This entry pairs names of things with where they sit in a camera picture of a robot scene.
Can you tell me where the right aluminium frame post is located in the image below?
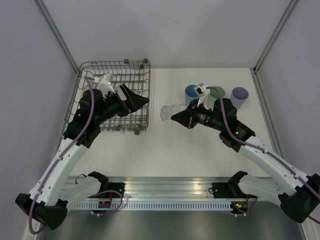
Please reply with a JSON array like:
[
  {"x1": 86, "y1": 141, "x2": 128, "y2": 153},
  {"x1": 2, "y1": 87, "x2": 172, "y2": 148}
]
[{"x1": 252, "y1": 0, "x2": 300, "y2": 75}]

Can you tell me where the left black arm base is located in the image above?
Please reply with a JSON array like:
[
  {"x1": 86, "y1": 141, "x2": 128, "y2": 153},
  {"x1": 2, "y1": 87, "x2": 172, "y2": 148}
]
[{"x1": 90, "y1": 182, "x2": 125, "y2": 200}]

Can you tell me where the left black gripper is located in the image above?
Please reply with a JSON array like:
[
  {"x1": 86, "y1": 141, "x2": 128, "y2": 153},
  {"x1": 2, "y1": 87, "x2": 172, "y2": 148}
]
[{"x1": 95, "y1": 84, "x2": 150, "y2": 124}]

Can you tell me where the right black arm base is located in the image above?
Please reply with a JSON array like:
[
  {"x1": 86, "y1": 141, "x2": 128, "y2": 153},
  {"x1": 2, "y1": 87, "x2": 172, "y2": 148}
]
[{"x1": 211, "y1": 182, "x2": 237, "y2": 199}]

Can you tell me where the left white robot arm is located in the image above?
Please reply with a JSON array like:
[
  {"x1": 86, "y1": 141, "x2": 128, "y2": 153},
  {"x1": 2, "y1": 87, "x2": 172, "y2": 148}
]
[{"x1": 15, "y1": 84, "x2": 149, "y2": 235}]

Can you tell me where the clear glass cup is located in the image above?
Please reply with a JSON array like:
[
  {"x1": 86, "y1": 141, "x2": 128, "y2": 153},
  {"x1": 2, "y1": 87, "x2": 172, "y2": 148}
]
[
  {"x1": 160, "y1": 103, "x2": 187, "y2": 122},
  {"x1": 115, "y1": 86, "x2": 127, "y2": 101},
  {"x1": 82, "y1": 84, "x2": 94, "y2": 95}
]

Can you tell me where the left aluminium frame post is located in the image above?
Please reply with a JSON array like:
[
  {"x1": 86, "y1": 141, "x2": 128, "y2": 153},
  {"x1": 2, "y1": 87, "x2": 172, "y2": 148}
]
[{"x1": 34, "y1": 0, "x2": 79, "y2": 73}]

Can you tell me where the purple plastic cup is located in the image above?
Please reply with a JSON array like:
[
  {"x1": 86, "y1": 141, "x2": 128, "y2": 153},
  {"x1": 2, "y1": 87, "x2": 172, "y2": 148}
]
[{"x1": 230, "y1": 87, "x2": 249, "y2": 109}]

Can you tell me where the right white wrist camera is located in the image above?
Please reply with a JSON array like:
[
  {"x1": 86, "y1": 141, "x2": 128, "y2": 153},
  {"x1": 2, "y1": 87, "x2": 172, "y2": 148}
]
[{"x1": 193, "y1": 83, "x2": 210, "y2": 106}]

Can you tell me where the aluminium frame post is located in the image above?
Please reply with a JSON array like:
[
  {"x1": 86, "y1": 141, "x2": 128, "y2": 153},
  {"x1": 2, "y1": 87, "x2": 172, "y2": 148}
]
[
  {"x1": 34, "y1": 0, "x2": 79, "y2": 73},
  {"x1": 252, "y1": 0, "x2": 300, "y2": 75}
]

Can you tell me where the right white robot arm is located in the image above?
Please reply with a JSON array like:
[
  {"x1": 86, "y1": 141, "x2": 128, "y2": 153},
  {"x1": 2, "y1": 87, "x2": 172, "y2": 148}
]
[{"x1": 170, "y1": 98, "x2": 320, "y2": 223}]

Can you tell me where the green plastic cup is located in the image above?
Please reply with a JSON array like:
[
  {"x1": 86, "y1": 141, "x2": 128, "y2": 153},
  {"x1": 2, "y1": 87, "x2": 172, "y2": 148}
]
[{"x1": 207, "y1": 86, "x2": 225, "y2": 109}]

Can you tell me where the white slotted cable duct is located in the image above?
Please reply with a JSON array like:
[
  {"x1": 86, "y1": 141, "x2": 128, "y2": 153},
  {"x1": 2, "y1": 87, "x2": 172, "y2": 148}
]
[{"x1": 73, "y1": 200, "x2": 233, "y2": 212}]

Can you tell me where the blue plastic cup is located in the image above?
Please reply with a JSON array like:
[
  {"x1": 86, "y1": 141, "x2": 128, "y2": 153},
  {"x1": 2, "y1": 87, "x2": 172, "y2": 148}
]
[{"x1": 184, "y1": 84, "x2": 199, "y2": 106}]

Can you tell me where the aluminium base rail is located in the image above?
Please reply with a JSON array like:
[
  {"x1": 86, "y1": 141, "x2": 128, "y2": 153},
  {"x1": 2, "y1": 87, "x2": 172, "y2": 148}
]
[{"x1": 109, "y1": 177, "x2": 230, "y2": 201}]

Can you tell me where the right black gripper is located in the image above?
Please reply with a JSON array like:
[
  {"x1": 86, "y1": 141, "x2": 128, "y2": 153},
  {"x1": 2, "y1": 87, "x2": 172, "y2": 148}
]
[{"x1": 171, "y1": 98, "x2": 225, "y2": 132}]

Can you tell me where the grey wire dish rack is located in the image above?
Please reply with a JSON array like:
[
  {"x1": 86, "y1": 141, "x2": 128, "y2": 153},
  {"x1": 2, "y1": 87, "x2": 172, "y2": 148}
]
[{"x1": 64, "y1": 58, "x2": 151, "y2": 135}]

